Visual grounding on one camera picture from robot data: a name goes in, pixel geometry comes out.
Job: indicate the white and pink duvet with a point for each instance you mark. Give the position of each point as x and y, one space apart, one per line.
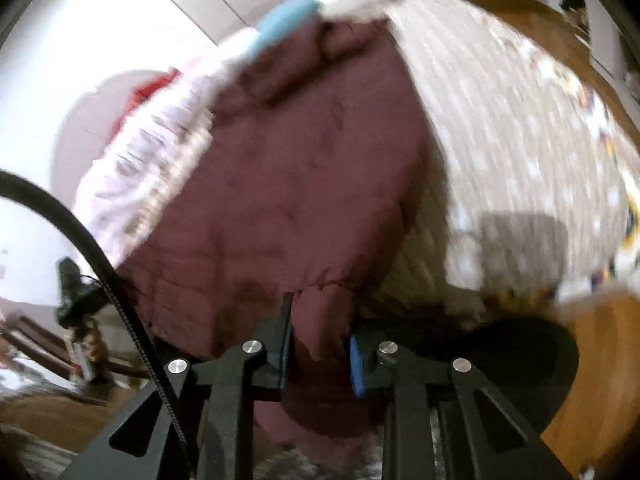
145 160

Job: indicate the red cloth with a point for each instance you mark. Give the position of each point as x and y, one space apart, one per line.
147 97

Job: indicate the pink rounded headboard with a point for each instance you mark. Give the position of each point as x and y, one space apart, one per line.
82 130

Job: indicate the maroon quilted puffer coat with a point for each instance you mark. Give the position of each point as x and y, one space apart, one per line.
300 160

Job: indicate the blue pillow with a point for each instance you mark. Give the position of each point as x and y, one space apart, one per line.
282 22

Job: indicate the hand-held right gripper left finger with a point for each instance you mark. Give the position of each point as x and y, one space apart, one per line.
286 355

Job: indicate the black round stool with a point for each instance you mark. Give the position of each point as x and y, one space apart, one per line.
500 360

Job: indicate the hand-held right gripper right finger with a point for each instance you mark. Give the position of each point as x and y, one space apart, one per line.
357 367

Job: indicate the patterned beige bedspread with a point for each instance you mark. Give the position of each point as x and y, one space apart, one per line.
525 135

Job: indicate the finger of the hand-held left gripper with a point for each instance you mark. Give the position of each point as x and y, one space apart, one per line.
72 285

